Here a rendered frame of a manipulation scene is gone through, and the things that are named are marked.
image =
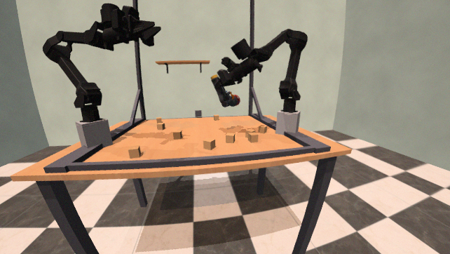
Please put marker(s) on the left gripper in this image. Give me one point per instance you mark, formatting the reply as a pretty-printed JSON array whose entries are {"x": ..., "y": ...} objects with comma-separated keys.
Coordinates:
[{"x": 229, "y": 78}]

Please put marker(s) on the dark grey hose nozzle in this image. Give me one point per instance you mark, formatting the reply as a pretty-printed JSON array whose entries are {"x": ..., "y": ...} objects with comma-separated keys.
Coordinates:
[{"x": 225, "y": 99}]

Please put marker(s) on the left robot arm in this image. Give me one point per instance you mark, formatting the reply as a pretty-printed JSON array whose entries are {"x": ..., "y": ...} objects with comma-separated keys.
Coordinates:
[{"x": 288, "y": 88}]

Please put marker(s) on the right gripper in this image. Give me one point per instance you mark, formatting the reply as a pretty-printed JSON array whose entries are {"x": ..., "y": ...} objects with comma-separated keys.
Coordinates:
[{"x": 134, "y": 28}]

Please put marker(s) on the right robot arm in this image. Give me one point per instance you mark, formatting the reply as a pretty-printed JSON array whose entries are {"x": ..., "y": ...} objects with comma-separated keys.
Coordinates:
[{"x": 86, "y": 92}]

